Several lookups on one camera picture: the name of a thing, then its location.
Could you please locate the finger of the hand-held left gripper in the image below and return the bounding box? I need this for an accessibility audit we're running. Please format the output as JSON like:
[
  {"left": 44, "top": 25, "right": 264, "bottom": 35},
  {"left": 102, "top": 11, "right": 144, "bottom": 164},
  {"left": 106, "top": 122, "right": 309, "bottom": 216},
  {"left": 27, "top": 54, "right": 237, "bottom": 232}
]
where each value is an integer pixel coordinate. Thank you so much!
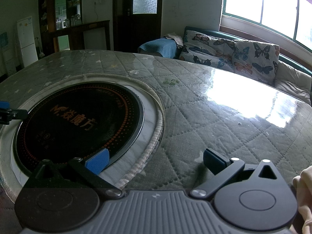
[{"left": 0, "top": 100, "right": 29, "bottom": 125}]

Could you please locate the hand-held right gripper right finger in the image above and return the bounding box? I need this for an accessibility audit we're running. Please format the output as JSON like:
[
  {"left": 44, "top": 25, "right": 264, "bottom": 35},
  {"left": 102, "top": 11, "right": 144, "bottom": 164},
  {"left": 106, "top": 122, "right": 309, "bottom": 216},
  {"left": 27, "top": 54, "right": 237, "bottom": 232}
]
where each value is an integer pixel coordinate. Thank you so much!
[{"left": 190, "top": 148, "right": 285, "bottom": 199}]

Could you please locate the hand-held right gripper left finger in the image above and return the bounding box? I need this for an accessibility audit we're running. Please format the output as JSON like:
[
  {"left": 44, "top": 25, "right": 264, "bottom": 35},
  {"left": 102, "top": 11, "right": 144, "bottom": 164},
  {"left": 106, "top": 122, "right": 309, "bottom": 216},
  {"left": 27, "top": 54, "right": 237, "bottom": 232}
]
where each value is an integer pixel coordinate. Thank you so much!
[{"left": 24, "top": 148, "right": 123, "bottom": 198}]

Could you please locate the cream sweatshirt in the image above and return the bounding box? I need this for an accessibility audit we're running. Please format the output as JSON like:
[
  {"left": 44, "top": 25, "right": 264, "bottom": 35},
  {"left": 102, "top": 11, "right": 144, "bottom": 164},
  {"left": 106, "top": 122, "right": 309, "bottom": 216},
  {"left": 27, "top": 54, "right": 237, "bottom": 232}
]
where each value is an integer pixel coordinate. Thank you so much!
[{"left": 292, "top": 164, "right": 312, "bottom": 234}]

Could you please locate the grey quilted star table cover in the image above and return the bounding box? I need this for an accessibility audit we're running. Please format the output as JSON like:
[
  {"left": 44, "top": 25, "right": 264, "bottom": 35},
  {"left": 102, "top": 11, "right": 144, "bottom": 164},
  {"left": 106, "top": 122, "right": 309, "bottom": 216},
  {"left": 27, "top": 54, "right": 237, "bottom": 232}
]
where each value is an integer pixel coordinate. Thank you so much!
[{"left": 0, "top": 50, "right": 312, "bottom": 234}]

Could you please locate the black round induction cooktop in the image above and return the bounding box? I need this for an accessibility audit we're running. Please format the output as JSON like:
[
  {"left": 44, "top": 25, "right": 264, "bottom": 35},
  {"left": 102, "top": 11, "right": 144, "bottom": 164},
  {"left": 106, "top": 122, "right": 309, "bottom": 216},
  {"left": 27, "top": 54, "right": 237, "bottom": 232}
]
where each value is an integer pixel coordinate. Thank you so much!
[{"left": 12, "top": 81, "right": 146, "bottom": 176}]

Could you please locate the broom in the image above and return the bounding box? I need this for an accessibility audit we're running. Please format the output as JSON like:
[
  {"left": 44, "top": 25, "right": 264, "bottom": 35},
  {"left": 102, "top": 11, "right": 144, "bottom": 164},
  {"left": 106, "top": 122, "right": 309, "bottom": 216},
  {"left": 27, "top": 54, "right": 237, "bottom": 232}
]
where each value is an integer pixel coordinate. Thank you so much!
[{"left": 36, "top": 36, "right": 46, "bottom": 56}]

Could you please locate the white refrigerator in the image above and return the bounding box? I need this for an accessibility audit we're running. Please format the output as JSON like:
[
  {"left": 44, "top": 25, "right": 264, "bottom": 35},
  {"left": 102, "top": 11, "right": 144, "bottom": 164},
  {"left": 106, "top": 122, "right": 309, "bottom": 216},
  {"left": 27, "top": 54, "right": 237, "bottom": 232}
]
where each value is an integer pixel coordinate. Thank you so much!
[{"left": 17, "top": 17, "right": 39, "bottom": 68}]

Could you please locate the dark wooden cabinet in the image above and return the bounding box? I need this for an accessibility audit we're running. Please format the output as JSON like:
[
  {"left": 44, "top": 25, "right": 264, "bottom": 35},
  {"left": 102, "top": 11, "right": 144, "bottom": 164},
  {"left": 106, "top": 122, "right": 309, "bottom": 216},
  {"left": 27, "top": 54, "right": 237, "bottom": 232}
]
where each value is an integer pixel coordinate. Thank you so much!
[{"left": 38, "top": 0, "right": 111, "bottom": 53}]

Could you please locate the square butterfly print cushion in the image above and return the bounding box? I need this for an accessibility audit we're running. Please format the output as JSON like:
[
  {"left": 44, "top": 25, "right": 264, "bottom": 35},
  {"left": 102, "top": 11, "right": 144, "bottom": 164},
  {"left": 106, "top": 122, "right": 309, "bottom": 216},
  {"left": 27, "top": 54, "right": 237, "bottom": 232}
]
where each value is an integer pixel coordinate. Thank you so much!
[{"left": 231, "top": 40, "right": 280, "bottom": 83}]

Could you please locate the long butterfly print cushion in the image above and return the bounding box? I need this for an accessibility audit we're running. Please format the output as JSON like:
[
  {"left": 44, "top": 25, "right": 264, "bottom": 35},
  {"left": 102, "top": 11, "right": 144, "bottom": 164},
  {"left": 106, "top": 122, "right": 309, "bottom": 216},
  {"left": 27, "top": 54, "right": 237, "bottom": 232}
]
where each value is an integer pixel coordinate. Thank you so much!
[{"left": 179, "top": 30, "right": 240, "bottom": 71}]

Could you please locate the beige cushion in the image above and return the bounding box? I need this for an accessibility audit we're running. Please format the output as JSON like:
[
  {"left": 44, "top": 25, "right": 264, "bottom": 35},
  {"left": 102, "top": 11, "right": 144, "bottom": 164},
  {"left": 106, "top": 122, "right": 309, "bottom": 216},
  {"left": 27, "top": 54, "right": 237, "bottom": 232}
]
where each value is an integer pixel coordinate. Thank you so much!
[{"left": 274, "top": 61, "right": 312, "bottom": 105}]

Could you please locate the blue armrest towel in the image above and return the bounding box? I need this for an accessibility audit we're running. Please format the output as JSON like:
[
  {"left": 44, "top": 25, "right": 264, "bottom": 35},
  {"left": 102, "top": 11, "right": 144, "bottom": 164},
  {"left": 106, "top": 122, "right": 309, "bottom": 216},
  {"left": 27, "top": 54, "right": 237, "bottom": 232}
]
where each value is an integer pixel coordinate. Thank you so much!
[{"left": 138, "top": 38, "right": 181, "bottom": 59}]

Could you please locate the teal sofa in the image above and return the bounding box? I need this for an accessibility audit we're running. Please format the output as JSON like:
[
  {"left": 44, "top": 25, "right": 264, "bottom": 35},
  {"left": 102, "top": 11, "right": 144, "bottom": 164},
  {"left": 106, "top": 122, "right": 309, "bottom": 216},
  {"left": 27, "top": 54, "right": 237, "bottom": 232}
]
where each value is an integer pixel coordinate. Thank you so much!
[{"left": 138, "top": 26, "right": 312, "bottom": 106}]

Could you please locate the small pale patterned cloth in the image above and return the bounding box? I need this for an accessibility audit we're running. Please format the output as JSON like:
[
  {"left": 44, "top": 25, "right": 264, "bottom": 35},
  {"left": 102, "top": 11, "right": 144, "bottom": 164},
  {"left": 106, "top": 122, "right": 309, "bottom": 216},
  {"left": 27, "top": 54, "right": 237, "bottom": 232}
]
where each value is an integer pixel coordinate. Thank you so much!
[{"left": 164, "top": 32, "right": 184, "bottom": 49}]

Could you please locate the dark wooden door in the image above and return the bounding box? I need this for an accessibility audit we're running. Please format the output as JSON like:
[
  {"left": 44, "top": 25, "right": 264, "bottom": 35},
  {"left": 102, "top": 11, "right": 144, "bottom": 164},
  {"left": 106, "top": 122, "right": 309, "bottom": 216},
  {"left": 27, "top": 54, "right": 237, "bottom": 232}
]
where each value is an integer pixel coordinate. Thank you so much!
[{"left": 113, "top": 0, "right": 164, "bottom": 53}]

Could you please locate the green framed window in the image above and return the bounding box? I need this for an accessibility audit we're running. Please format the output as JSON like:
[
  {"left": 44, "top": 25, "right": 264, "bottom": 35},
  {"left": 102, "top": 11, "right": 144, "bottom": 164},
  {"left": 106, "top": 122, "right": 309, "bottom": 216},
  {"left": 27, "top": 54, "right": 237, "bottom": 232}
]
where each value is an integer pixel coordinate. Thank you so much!
[{"left": 221, "top": 0, "right": 312, "bottom": 48}]

